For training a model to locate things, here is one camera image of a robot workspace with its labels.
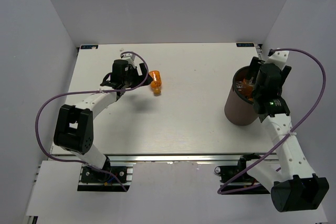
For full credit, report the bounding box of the orange bottle with barcode label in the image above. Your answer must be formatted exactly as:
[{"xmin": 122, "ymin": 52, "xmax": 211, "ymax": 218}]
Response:
[{"xmin": 241, "ymin": 79, "xmax": 254, "ymax": 98}]

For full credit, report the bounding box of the orange bottle with patterned label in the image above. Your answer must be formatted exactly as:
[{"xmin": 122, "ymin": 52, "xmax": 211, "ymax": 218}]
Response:
[{"xmin": 149, "ymin": 70, "xmax": 162, "ymax": 95}]

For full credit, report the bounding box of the large clear plastic bottle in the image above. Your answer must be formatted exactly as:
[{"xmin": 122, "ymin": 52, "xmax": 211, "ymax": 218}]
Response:
[{"xmin": 235, "ymin": 81, "xmax": 244, "ymax": 92}]

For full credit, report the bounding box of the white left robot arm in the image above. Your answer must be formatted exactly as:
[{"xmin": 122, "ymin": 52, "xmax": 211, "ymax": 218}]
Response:
[{"xmin": 54, "ymin": 55, "xmax": 152, "ymax": 182}]

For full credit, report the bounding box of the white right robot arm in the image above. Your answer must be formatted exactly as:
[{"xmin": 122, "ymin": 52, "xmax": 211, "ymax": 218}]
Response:
[{"xmin": 237, "ymin": 56, "xmax": 329, "ymax": 212}]

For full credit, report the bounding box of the dark brown round bin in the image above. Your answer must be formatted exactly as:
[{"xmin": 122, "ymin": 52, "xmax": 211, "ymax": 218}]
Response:
[{"xmin": 224, "ymin": 66, "xmax": 258, "ymax": 126}]

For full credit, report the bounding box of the blue sticker right corner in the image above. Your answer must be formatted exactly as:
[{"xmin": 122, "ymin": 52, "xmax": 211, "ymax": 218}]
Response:
[{"xmin": 236, "ymin": 42, "xmax": 255, "ymax": 47}]

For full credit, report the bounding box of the blue sticker corner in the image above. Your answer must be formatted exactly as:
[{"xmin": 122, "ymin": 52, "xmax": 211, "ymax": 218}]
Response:
[
  {"xmin": 236, "ymin": 42, "xmax": 255, "ymax": 47},
  {"xmin": 80, "ymin": 45, "xmax": 98, "ymax": 50}
]

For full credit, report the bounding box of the blue sticker left corner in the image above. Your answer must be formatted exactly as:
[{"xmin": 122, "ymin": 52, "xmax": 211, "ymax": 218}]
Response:
[{"xmin": 80, "ymin": 45, "xmax": 98, "ymax": 50}]

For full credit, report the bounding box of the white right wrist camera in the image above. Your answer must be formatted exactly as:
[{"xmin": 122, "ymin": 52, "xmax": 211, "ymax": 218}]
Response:
[{"xmin": 265, "ymin": 48, "xmax": 289, "ymax": 70}]

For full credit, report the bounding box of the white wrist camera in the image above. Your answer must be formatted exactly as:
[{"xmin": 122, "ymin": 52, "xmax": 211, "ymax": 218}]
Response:
[
  {"xmin": 265, "ymin": 48, "xmax": 289, "ymax": 70},
  {"xmin": 120, "ymin": 52, "xmax": 135, "ymax": 68}
]

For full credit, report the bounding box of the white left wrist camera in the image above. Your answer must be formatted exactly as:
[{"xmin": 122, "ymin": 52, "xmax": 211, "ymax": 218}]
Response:
[{"xmin": 120, "ymin": 52, "xmax": 135, "ymax": 68}]

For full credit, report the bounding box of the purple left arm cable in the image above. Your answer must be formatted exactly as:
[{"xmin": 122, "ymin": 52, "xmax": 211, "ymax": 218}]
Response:
[{"xmin": 35, "ymin": 51, "xmax": 150, "ymax": 192}]

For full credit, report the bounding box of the aluminium table front rail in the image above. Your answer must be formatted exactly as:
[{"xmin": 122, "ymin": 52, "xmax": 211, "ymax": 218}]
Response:
[{"xmin": 104, "ymin": 153, "xmax": 279, "ymax": 164}]

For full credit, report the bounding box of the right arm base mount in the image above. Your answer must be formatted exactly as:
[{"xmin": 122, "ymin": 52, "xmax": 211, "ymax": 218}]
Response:
[{"xmin": 214, "ymin": 153, "xmax": 271, "ymax": 195}]

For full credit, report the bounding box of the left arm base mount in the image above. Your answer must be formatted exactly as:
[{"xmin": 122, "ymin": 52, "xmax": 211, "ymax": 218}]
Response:
[{"xmin": 77, "ymin": 163, "xmax": 133, "ymax": 193}]

